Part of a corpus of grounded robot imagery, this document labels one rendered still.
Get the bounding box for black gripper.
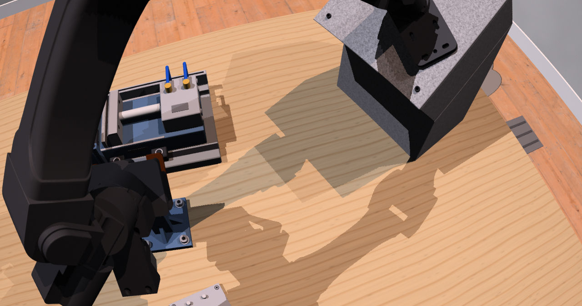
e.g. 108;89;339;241
88;153;173;218

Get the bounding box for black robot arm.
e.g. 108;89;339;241
2;0;458;306

